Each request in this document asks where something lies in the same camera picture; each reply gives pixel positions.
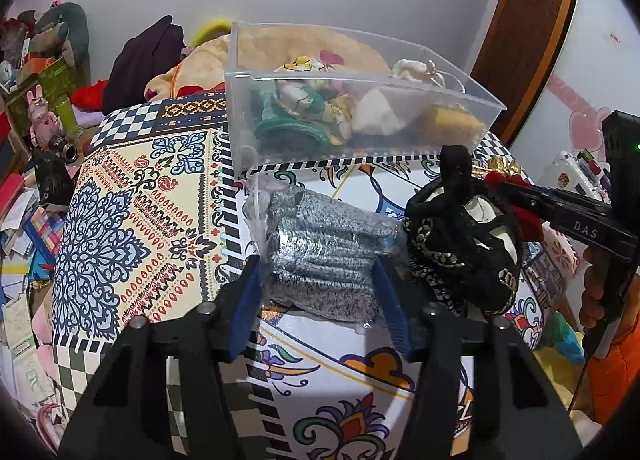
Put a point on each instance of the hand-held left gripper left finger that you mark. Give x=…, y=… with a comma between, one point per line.
x=247, y=312

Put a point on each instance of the yellow plush block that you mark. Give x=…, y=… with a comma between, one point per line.
x=452, y=123

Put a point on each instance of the person's right forearm orange sleeve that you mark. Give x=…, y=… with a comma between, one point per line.
x=617, y=375

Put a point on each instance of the dark purple garment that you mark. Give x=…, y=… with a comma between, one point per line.
x=145, y=60

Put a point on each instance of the black lace garment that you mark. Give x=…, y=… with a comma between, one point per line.
x=460, y=240

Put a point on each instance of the person's right hand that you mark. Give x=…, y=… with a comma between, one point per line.
x=595, y=290

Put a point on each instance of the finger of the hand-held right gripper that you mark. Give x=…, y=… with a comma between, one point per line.
x=540, y=197

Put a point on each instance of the red cloth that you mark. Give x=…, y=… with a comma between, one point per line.
x=90, y=93

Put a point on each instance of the white cloth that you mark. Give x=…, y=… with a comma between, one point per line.
x=377, y=113

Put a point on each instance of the clear plastic storage box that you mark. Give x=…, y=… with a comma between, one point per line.
x=350, y=140

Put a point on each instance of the cream plush toy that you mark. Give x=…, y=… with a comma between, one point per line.
x=412, y=70

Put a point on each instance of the white packet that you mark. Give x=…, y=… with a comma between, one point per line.
x=570, y=175

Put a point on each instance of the brown wooden door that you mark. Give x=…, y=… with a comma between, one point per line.
x=525, y=50

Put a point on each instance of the red velvet bow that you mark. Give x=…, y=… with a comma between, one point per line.
x=530, y=225

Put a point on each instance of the grey socks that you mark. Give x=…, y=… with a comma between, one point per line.
x=320, y=250

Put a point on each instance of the pile of books and papers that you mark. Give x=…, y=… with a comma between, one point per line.
x=22, y=260

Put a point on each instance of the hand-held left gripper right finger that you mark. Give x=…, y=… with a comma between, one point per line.
x=392, y=310

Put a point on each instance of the black camera lens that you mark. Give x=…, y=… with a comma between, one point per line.
x=64, y=148

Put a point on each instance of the yellow fleece blanket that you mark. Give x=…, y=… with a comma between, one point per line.
x=210, y=60

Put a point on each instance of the pink rabbit toy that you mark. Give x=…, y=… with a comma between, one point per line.
x=41, y=115

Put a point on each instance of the yellow headband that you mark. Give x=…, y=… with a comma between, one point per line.
x=205, y=28

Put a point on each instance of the grey plush toy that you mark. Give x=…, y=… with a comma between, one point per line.
x=67, y=28

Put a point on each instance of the black bag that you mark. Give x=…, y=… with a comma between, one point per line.
x=52, y=180

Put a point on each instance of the green cardboard box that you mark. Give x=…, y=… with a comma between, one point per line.
x=50, y=83

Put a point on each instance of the patterned tablecloth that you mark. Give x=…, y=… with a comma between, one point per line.
x=150, y=200

